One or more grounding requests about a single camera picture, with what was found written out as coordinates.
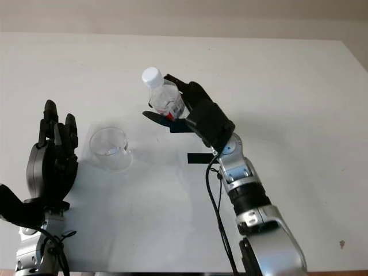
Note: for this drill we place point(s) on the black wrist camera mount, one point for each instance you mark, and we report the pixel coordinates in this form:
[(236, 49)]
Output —
[(17, 207), (210, 146)]

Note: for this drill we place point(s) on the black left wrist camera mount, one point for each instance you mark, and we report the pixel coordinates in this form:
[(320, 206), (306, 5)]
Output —
[(17, 207)]

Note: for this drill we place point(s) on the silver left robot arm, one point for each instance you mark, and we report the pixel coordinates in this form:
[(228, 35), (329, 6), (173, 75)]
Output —
[(26, 256)]

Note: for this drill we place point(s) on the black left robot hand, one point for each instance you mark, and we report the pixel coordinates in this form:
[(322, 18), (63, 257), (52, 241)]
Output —
[(47, 172)]

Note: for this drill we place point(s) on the black tape strip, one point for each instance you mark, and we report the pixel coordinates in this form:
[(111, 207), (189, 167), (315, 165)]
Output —
[(198, 158)]

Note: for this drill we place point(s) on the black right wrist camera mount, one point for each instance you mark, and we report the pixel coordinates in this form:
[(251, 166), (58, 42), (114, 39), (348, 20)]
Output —
[(210, 146)]

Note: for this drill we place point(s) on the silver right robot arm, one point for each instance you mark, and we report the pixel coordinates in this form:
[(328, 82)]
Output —
[(258, 218)]

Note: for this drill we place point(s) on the clear glass cup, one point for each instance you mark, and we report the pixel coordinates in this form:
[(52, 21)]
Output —
[(110, 158)]

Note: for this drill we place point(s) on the clear plastic water bottle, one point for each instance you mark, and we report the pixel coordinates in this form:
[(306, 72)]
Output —
[(165, 96)]

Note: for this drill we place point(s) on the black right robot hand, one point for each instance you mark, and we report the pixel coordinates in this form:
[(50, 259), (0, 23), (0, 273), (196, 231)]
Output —
[(211, 120)]

